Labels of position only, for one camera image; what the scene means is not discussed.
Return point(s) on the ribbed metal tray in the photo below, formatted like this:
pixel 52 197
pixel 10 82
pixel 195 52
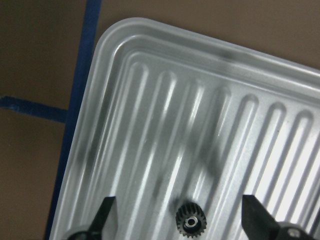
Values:
pixel 170 116

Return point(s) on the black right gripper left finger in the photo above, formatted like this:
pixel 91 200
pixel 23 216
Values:
pixel 103 226

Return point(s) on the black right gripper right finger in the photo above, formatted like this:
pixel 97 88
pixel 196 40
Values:
pixel 256 221

